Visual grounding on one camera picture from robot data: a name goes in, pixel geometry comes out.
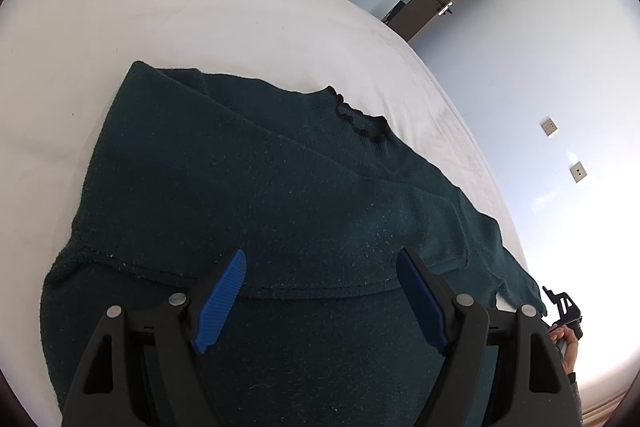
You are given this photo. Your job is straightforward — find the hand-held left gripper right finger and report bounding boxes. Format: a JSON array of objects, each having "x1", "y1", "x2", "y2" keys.
[{"x1": 396, "y1": 248, "x2": 583, "y2": 427}]

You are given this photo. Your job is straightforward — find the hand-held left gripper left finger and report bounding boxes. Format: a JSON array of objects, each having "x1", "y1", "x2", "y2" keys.
[{"x1": 60, "y1": 249, "x2": 247, "y2": 427}]

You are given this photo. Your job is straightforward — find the dark green knit sweater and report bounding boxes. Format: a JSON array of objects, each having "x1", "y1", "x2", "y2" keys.
[{"x1": 40, "y1": 61, "x2": 548, "y2": 427}]

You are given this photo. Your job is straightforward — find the person's right forearm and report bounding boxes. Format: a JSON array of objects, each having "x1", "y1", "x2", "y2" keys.
[{"x1": 566, "y1": 371, "x2": 585, "y2": 427}]

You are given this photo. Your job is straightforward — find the person's right hand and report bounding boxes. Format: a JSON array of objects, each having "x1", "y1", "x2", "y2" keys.
[{"x1": 549, "y1": 326, "x2": 580, "y2": 373}]

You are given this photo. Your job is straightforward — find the white bed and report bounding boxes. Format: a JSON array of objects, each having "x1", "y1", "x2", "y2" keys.
[{"x1": 0, "y1": 0, "x2": 531, "y2": 427}]

